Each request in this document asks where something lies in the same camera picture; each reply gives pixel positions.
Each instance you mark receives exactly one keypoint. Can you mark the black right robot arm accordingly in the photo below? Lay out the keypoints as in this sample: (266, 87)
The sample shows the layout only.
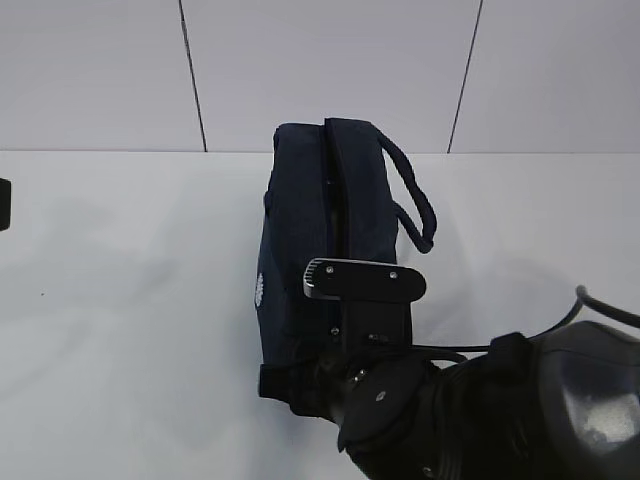
(561, 405)

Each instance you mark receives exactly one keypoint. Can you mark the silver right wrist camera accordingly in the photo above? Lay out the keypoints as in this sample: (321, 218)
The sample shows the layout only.
(358, 280)

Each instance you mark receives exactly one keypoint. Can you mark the dark navy lunch bag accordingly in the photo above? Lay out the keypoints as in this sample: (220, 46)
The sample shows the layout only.
(340, 189)

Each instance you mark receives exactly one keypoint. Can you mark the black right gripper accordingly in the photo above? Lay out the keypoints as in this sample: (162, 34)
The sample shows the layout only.
(403, 411)

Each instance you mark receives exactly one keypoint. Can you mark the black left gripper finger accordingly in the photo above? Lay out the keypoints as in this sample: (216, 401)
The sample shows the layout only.
(5, 204)

